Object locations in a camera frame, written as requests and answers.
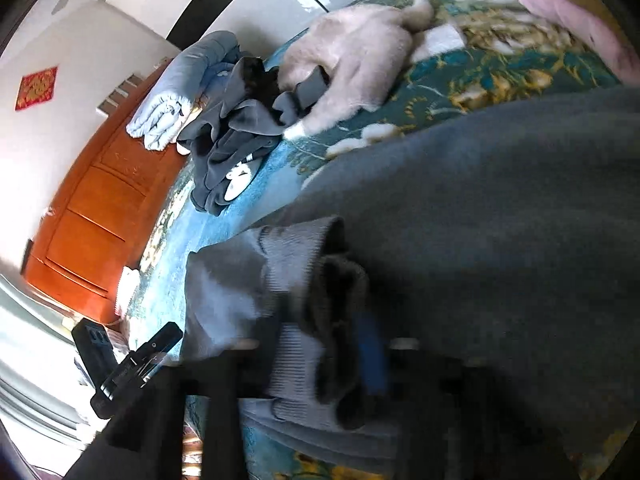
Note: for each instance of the red wall decoration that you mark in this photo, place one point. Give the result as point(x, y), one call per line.
point(36, 88)

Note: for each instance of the pink cloth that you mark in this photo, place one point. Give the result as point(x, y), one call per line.
point(585, 25)

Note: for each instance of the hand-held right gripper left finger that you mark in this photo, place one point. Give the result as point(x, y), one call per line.
point(274, 322)

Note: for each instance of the beige fluffy garment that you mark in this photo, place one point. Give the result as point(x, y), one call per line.
point(360, 55)

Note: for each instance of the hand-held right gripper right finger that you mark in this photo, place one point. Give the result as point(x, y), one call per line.
point(372, 355)

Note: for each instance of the floral green bedspread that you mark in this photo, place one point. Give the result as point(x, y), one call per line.
point(280, 180)

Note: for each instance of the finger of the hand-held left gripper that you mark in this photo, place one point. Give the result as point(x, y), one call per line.
point(142, 360)

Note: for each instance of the small white cloth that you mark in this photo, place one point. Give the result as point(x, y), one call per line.
point(128, 287)

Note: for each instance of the grey knit sweater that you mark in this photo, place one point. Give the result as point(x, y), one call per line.
point(475, 220)

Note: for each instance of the dark grey printed garment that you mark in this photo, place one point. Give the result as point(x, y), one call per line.
point(225, 160)

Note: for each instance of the light blue folded blanket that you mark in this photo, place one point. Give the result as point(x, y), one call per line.
point(165, 95)

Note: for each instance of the orange wooden headboard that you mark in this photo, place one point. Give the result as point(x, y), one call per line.
point(85, 225)

